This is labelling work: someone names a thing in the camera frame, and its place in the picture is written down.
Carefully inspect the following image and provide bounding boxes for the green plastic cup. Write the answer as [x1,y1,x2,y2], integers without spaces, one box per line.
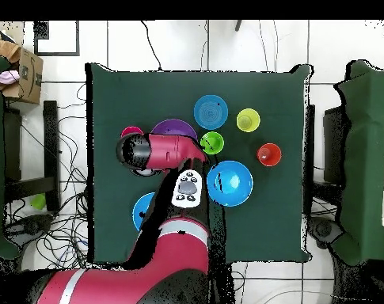
[200,131,225,156]

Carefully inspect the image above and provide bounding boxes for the large blue plastic bowl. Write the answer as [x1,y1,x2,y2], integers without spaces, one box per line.
[206,160,254,207]
[131,192,156,232]

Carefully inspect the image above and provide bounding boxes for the purple plastic bowl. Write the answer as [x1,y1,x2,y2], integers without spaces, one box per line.
[150,119,198,140]

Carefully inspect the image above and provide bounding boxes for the small patterned blue bowl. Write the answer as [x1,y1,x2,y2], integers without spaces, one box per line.
[193,94,230,131]

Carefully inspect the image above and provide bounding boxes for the pink plastic cup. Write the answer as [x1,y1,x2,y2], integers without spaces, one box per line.
[120,125,144,138]

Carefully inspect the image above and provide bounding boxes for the yellow plastic cup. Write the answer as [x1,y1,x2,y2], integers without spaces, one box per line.
[236,108,261,133]

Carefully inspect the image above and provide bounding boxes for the orange plastic cup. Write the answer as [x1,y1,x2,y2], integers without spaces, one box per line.
[257,142,283,168]

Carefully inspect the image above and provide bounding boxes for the dark green tablecloth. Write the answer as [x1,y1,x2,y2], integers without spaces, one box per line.
[85,63,313,264]

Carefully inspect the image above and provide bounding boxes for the black cabinet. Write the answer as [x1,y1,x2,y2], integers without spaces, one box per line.
[322,105,349,186]

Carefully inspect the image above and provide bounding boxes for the black metal stand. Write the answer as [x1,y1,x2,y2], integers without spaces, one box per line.
[2,100,61,213]

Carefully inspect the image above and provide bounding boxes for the dark grey machine foot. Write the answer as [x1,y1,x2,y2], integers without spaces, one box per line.
[308,216,343,248]
[7,215,53,237]

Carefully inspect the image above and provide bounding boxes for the green cup on floor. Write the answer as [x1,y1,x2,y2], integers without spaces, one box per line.
[30,192,48,211]

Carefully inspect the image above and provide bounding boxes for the cardboard box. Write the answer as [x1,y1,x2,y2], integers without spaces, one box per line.
[0,32,44,105]

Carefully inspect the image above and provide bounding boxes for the pink cloth bundle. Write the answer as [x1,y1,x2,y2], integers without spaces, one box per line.
[0,70,21,86]

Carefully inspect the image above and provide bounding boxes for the black cable bundle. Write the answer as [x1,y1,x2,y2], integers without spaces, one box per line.
[4,83,91,270]

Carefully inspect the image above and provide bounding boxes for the black square frame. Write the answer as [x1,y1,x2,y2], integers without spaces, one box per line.
[32,20,81,57]

